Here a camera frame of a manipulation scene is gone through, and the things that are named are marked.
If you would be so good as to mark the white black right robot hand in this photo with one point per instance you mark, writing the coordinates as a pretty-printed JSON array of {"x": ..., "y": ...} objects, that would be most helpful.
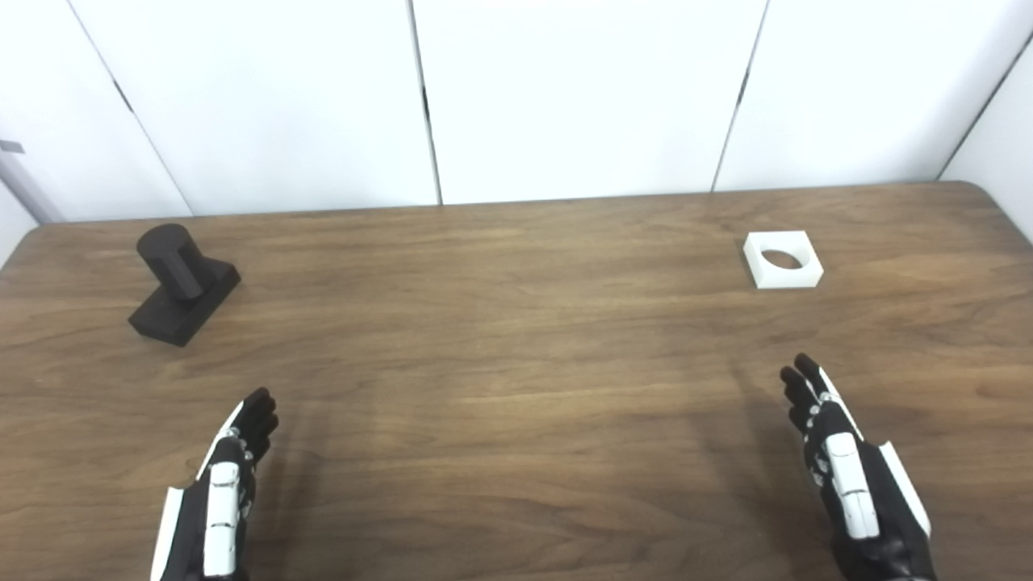
[{"x": 847, "y": 476}]

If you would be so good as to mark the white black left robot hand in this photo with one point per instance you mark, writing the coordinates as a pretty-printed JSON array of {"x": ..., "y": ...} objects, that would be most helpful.
[{"x": 222, "y": 500}]

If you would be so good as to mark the black peg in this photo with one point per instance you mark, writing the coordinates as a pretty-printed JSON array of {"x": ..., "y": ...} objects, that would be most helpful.
[{"x": 181, "y": 303}]

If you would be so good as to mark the grey wall post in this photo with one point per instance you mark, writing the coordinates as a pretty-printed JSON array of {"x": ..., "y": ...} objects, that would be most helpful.
[{"x": 28, "y": 190}]

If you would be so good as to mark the white square piece with hole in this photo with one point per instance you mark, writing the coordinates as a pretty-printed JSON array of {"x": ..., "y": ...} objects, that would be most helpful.
[{"x": 787, "y": 278}]

